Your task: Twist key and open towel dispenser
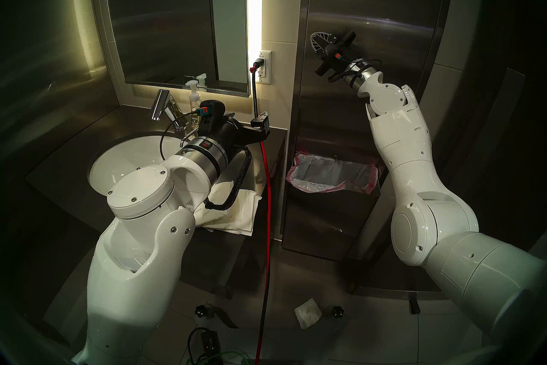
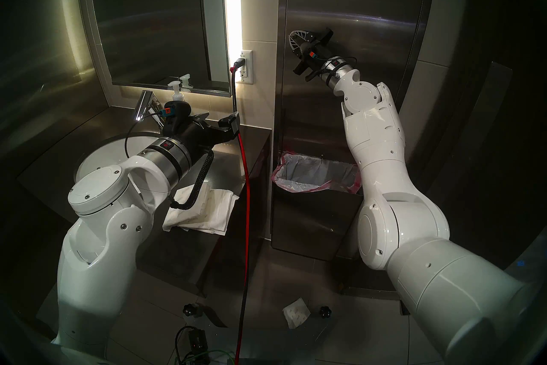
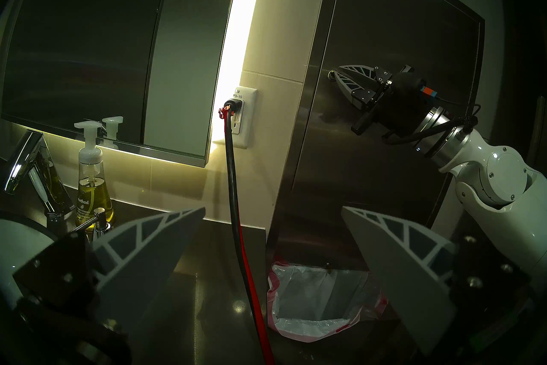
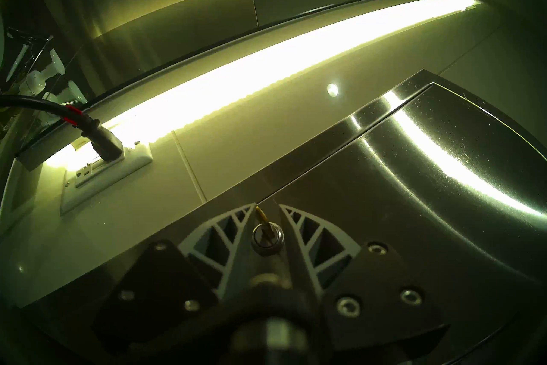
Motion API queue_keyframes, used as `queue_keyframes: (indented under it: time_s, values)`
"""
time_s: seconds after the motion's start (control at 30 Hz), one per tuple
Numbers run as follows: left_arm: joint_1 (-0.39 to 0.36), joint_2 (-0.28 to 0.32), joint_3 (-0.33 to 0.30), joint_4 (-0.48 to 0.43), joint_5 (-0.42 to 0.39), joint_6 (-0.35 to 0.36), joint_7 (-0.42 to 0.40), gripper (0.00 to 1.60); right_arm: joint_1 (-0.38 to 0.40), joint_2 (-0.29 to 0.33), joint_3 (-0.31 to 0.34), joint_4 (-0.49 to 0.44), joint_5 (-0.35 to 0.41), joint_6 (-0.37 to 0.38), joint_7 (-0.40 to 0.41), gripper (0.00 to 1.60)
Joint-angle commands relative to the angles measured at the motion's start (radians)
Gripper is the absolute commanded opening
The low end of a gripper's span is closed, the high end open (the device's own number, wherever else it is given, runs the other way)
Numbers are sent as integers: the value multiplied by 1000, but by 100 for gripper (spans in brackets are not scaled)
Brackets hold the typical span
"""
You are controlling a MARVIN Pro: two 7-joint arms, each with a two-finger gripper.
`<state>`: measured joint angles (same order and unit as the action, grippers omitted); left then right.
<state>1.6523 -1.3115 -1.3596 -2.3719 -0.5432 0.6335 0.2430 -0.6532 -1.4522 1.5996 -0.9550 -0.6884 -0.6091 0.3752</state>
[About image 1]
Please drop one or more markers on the clear pink-edged trash bag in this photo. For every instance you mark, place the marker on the clear pink-edged trash bag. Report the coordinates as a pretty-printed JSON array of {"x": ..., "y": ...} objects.
[{"x": 329, "y": 174}]

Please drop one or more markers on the white round sink basin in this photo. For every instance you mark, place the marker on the white round sink basin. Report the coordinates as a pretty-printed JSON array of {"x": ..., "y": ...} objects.
[{"x": 119, "y": 159}]

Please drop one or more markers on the small chrome soap spout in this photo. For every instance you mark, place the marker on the small chrome soap spout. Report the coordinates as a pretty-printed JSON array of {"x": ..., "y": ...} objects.
[{"x": 188, "y": 140}]

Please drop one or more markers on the white wall power outlet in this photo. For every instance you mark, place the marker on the white wall power outlet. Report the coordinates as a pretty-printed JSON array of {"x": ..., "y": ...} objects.
[{"x": 266, "y": 69}]

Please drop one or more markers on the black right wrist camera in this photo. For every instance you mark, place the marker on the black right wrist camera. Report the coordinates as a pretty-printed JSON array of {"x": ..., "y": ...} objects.
[{"x": 335, "y": 51}]

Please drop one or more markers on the chrome sink faucet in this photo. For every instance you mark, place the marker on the chrome sink faucet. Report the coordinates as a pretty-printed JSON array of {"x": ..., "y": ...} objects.
[{"x": 160, "y": 105}]

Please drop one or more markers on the black power box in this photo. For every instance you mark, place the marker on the black power box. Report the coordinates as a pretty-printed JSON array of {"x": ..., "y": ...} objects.
[{"x": 209, "y": 345}]

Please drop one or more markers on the crumpled white paper towel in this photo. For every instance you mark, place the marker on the crumpled white paper towel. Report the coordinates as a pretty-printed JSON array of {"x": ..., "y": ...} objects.
[{"x": 307, "y": 313}]

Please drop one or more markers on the stainless waste bin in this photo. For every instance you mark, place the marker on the stainless waste bin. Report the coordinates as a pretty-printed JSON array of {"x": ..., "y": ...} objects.
[{"x": 324, "y": 223}]

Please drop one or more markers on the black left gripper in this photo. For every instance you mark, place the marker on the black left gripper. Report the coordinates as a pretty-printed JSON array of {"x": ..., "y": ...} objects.
[{"x": 235, "y": 133}]

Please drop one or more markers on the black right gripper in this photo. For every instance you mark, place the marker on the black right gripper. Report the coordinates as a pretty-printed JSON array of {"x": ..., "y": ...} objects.
[{"x": 350, "y": 37}]

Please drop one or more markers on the white paper towel pile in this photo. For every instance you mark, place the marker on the white paper towel pile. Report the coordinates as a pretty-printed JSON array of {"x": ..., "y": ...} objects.
[{"x": 243, "y": 210}]

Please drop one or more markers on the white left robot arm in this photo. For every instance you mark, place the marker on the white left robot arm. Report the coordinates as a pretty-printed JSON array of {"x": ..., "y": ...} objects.
[{"x": 141, "y": 283}]

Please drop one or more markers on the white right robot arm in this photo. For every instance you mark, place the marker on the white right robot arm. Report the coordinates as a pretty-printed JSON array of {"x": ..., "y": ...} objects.
[{"x": 410, "y": 163}]

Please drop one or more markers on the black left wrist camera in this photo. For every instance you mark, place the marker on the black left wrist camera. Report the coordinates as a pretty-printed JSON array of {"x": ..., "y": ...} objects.
[{"x": 213, "y": 112}]

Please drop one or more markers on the yellow soap pump bottle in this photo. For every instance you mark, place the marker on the yellow soap pump bottle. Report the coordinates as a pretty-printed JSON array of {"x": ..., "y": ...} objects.
[{"x": 194, "y": 101}]

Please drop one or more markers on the black star knob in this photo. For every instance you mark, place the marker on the black star knob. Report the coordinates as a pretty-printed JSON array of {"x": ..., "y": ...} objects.
[
  {"x": 337, "y": 311},
  {"x": 200, "y": 310}
]

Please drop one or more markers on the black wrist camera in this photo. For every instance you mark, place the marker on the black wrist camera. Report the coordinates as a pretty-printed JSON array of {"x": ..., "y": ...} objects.
[
  {"x": 213, "y": 112},
  {"x": 335, "y": 51}
]

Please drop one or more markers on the framed wall mirror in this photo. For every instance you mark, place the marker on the framed wall mirror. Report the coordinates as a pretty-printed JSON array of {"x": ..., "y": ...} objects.
[{"x": 162, "y": 17}]

